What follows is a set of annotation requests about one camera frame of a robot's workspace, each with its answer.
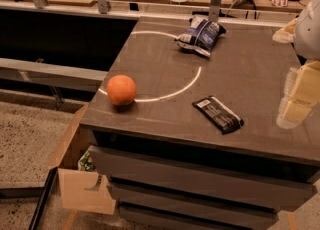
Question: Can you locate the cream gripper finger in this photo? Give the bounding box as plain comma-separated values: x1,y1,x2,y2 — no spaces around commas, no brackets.
276,61,320,129
272,18,297,43

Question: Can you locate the blue chip bag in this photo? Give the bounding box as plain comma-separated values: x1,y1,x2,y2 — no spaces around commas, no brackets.
176,15,226,57

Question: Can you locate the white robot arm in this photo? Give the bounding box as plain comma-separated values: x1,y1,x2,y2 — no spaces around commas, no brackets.
272,0,320,129

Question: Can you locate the black rxbar chocolate bar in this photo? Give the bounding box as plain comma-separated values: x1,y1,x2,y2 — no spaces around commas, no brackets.
192,96,244,134

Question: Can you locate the green bag in box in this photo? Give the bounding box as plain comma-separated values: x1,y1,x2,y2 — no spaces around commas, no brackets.
78,151,95,172

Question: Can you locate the dark grey drawer cabinet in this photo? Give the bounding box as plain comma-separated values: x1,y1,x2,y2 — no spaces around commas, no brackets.
80,18,319,230

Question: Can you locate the orange ball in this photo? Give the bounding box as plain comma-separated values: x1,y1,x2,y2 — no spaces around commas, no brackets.
106,75,137,106

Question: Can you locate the cardboard box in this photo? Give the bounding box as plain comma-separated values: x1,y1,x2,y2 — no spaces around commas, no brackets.
48,105,116,215

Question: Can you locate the grey metal post right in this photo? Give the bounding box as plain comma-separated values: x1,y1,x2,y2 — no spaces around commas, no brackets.
208,0,222,22

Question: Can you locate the grey metal bench rail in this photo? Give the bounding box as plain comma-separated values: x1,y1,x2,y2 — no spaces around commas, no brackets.
0,58,107,92

